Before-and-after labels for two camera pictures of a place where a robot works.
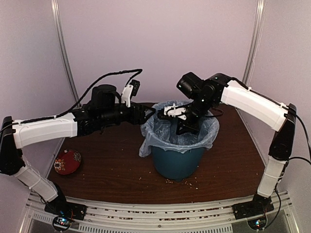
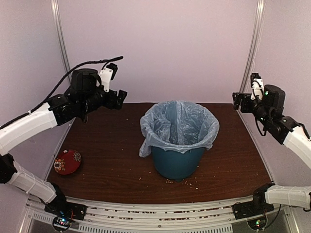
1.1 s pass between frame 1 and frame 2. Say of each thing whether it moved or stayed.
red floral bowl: stayed
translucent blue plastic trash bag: stayed
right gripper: moved
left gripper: moved
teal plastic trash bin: stayed
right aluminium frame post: stayed
